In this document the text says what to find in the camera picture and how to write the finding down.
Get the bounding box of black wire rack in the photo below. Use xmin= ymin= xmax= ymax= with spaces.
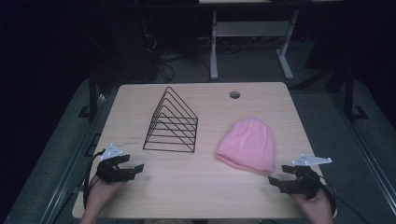
xmin=142 ymin=86 xmax=199 ymax=154

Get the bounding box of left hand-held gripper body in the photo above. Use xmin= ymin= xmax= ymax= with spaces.
xmin=95 ymin=143 xmax=136 ymax=184

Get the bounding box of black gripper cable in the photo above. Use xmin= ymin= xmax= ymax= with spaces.
xmin=306 ymin=171 xmax=372 ymax=224
xmin=81 ymin=149 xmax=107 ymax=210

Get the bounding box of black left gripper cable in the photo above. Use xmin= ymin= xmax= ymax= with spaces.
xmin=81 ymin=149 xmax=107 ymax=210

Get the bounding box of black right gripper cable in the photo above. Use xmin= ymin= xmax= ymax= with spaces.
xmin=306 ymin=171 xmax=372 ymax=224

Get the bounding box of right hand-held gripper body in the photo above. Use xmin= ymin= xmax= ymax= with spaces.
xmin=290 ymin=153 xmax=333 ymax=201

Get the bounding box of bundle of floor cables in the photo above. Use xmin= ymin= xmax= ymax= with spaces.
xmin=141 ymin=32 xmax=213 ymax=83

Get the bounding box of pink knitted hat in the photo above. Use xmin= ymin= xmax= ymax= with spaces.
xmin=215 ymin=117 xmax=276 ymax=175

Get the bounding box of grey metal rail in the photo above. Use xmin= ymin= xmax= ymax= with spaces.
xmin=330 ymin=92 xmax=396 ymax=216
xmin=38 ymin=92 xmax=108 ymax=224

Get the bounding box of black metal stand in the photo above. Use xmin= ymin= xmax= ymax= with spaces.
xmin=77 ymin=66 xmax=101 ymax=122
xmin=342 ymin=60 xmax=370 ymax=123

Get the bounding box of person's right hand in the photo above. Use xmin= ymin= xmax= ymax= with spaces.
xmin=290 ymin=186 xmax=338 ymax=224

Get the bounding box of white metal desk frame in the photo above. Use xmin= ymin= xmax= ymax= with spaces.
xmin=209 ymin=9 xmax=301 ymax=81

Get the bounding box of person's left hand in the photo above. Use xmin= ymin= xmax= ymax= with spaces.
xmin=85 ymin=175 xmax=127 ymax=209

